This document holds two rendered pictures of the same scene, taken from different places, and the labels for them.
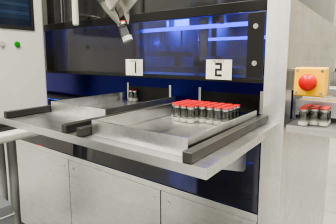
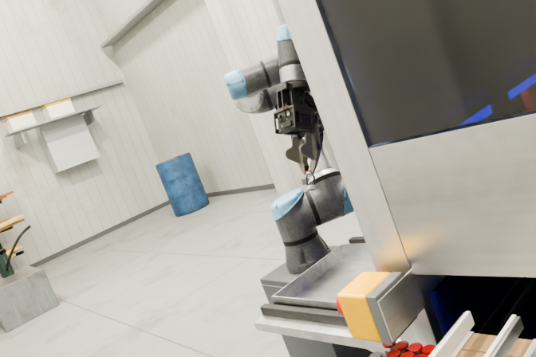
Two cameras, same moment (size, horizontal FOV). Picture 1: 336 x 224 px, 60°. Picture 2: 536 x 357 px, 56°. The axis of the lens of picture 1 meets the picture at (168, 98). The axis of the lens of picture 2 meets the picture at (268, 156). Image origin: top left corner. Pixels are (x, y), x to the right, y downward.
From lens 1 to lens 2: 1.37 m
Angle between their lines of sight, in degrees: 102
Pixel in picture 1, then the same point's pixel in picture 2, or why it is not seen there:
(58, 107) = not seen: hidden behind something
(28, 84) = not seen: hidden behind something
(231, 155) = (282, 328)
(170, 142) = (284, 293)
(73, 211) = not seen: outside the picture
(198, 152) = (266, 309)
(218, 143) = (289, 313)
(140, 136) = (305, 277)
